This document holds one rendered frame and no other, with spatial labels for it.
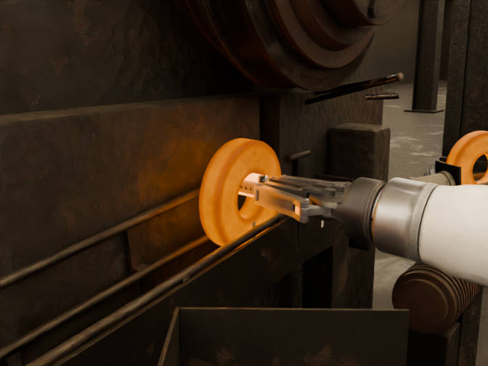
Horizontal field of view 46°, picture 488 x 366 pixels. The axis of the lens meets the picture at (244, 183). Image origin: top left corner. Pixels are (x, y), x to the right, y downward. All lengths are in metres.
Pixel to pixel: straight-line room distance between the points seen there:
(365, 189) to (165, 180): 0.27
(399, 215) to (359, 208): 0.05
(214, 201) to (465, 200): 0.30
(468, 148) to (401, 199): 0.60
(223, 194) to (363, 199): 0.18
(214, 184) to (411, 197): 0.24
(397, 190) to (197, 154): 0.30
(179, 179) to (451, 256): 0.37
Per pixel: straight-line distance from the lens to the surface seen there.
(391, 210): 0.64
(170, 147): 0.76
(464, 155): 1.22
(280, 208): 0.70
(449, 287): 1.15
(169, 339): 0.46
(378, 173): 1.11
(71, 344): 0.59
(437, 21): 9.63
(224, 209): 0.73
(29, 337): 0.64
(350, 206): 0.67
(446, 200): 0.63
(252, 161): 0.76
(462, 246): 0.61
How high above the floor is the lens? 0.94
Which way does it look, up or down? 13 degrees down
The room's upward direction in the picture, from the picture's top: straight up
